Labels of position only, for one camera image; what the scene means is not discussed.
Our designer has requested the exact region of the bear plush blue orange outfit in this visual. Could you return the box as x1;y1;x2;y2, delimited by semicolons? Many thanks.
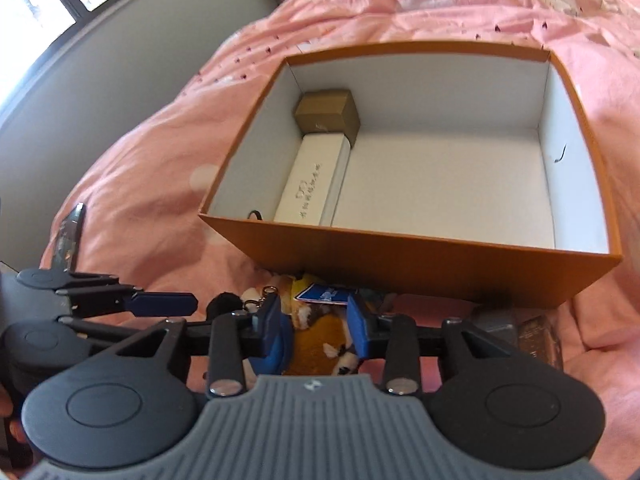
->
269;274;359;376

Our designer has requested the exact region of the photo card pack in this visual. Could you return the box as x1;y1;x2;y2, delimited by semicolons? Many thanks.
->
518;315;564;370

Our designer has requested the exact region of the black and white dog plush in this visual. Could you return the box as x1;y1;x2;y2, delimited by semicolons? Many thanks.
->
206;292;244;321

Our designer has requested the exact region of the dark grey lettered box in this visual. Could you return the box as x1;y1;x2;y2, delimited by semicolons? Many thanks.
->
469;306;518;347

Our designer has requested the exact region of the person's left hand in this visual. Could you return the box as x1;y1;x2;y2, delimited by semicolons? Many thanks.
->
0;388;34;479

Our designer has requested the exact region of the pink patterned duvet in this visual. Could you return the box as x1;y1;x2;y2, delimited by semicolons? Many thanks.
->
38;0;640;480

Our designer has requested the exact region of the white glasses case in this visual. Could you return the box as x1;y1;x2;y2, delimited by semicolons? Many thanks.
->
273;132;352;226

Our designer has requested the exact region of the orange cardboard storage box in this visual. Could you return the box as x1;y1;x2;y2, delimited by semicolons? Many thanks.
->
200;41;623;308

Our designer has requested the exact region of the small gold gift box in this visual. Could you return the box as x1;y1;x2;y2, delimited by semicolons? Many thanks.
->
293;89;360;148

